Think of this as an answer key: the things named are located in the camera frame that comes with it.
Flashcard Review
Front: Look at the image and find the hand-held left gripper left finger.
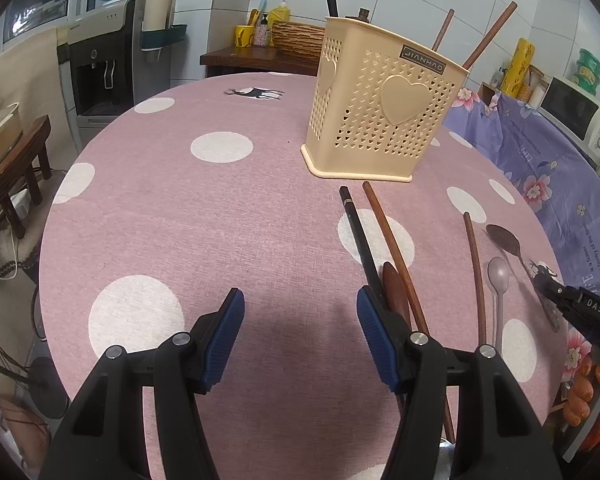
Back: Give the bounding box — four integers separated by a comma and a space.
40, 287, 246, 480

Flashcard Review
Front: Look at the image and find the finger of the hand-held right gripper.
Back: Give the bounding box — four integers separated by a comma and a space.
532, 272, 579, 309

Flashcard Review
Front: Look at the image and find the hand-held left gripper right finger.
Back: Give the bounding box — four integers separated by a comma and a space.
356, 285, 561, 480

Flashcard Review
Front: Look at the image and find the brown wooden spoon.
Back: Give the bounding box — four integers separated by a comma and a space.
381, 261, 412, 332

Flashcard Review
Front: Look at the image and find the pink plastic spoon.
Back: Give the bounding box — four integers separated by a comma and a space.
487, 256, 510, 354

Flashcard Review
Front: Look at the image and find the dark brown spoon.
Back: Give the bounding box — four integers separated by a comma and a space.
485, 223, 565, 334

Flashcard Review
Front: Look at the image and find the brown wooden chopstick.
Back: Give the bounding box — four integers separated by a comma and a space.
431, 8, 455, 52
362, 181, 456, 444
463, 211, 488, 347
461, 1, 519, 70

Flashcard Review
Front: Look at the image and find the cream plastic utensil holder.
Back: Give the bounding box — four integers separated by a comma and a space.
300, 16, 471, 184

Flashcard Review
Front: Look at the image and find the person's right hand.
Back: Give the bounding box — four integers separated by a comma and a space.
564, 359, 600, 453

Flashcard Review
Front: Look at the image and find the pink polka dot tablecloth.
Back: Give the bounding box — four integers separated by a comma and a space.
38, 71, 567, 480

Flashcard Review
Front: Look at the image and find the purple floral cloth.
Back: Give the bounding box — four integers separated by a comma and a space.
449, 85, 600, 307

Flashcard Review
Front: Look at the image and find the white microwave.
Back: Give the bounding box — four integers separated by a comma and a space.
537, 75, 600, 157

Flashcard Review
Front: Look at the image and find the black round stand base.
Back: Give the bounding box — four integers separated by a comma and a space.
27, 357, 71, 419

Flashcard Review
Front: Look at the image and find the green noodle cup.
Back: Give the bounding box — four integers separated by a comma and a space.
574, 48, 600, 74
572, 67, 600, 97

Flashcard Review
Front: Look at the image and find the yellow roll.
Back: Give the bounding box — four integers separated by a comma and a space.
499, 37, 536, 94

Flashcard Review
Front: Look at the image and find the white power strip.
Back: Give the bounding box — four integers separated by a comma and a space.
9, 189, 32, 222

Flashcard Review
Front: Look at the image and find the dark wooden stool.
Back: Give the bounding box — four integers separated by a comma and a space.
0, 114, 54, 239

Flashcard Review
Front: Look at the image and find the dark wooden counter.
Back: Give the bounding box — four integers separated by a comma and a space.
199, 44, 322, 79

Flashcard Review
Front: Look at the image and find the water dispenser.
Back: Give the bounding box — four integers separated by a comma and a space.
67, 0, 174, 132

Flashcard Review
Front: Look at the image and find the blue cup holder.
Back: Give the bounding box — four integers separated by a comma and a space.
139, 23, 189, 64

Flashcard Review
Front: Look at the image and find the woven brown basket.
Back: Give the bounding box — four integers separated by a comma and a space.
270, 18, 329, 54

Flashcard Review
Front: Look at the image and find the beige cloth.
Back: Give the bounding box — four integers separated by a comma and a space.
0, 27, 81, 171

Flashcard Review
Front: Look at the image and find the yellow soap bottle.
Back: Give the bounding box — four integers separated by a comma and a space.
267, 0, 294, 24

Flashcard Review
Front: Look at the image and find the cream paper cup stack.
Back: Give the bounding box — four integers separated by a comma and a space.
143, 0, 177, 29

